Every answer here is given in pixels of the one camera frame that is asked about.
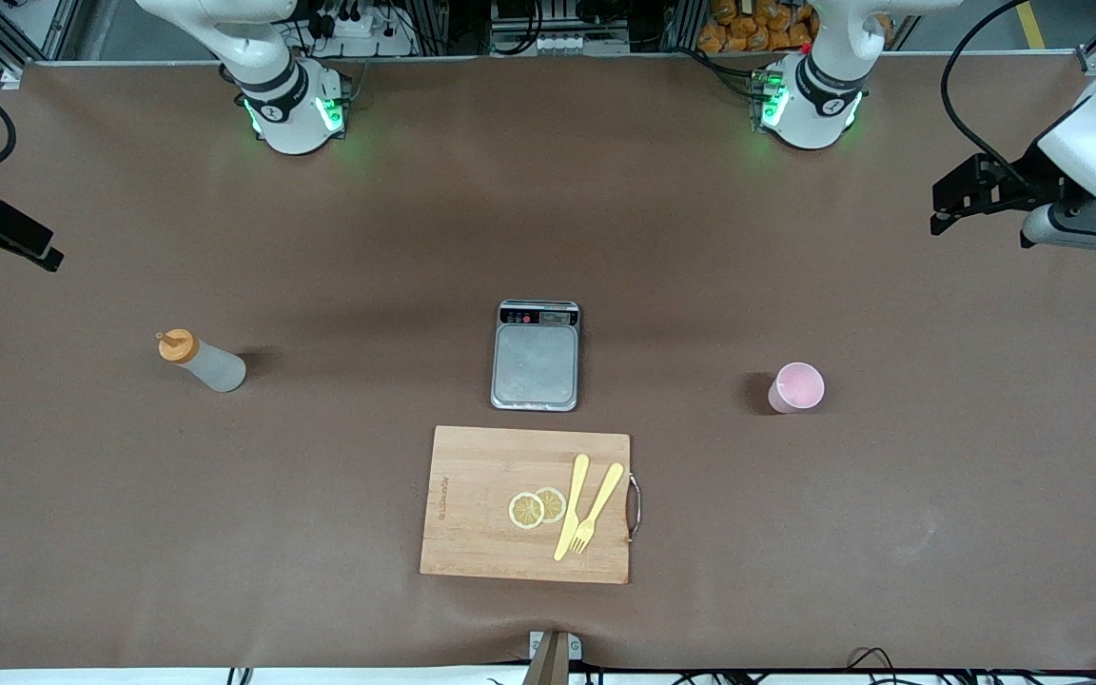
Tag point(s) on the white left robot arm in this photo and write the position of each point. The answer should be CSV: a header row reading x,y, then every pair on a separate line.
x,y
819,95

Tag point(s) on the orange snack packet pile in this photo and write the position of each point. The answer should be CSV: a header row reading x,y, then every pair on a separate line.
x,y
757,29

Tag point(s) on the translucent sauce bottle orange cap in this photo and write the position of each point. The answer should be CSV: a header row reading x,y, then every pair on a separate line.
x,y
215,369

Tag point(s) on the yellow plastic knife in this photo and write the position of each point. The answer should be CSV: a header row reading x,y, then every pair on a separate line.
x,y
575,495

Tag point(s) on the yellow plastic fork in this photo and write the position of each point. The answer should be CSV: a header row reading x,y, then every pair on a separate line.
x,y
605,495

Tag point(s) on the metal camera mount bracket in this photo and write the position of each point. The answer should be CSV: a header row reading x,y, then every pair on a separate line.
x,y
555,656

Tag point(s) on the pink plastic cup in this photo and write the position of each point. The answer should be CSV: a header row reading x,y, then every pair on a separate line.
x,y
798,388

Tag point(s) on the brown table cover mat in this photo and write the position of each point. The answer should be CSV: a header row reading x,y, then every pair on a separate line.
x,y
320,533

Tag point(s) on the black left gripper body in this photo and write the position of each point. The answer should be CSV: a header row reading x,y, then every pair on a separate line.
x,y
1021,183

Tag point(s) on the white power strip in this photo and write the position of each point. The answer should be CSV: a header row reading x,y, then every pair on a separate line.
x,y
358,27

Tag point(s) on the grey digital kitchen scale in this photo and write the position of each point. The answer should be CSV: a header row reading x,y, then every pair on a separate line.
x,y
534,366

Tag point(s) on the lemon slice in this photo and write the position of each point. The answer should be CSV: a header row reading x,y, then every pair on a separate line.
x,y
525,511
555,502

